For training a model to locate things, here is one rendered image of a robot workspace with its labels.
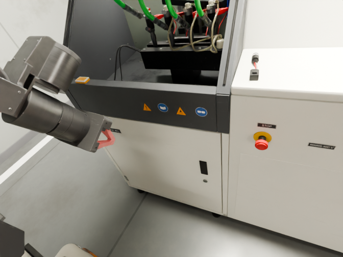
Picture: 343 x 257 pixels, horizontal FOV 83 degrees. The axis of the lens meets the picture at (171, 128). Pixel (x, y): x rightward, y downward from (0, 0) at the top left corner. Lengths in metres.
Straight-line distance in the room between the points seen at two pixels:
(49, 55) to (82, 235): 1.39
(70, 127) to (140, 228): 1.16
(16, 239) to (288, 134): 0.69
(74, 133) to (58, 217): 1.45
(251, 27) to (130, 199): 1.29
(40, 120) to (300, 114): 0.56
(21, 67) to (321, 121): 0.62
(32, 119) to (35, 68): 0.07
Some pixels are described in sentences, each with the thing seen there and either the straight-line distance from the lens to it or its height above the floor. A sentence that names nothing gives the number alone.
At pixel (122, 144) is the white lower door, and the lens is 1.02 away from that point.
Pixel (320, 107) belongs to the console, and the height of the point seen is 0.93.
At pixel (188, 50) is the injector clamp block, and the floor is 0.98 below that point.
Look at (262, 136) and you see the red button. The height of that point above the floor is 0.81.
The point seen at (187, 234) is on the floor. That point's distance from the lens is 1.35.
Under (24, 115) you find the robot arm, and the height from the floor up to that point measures 1.16.
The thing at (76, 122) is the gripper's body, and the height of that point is 1.11.
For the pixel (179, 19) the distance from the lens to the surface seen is 0.68.
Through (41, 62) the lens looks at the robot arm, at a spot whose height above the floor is 1.20.
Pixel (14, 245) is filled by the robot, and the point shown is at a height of 0.92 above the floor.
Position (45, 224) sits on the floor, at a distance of 1.81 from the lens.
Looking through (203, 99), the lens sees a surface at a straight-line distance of 0.59.
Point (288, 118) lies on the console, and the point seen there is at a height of 0.89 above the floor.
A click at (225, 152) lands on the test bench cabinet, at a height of 0.69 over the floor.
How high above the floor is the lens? 1.29
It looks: 44 degrees down
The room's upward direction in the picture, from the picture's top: 15 degrees counter-clockwise
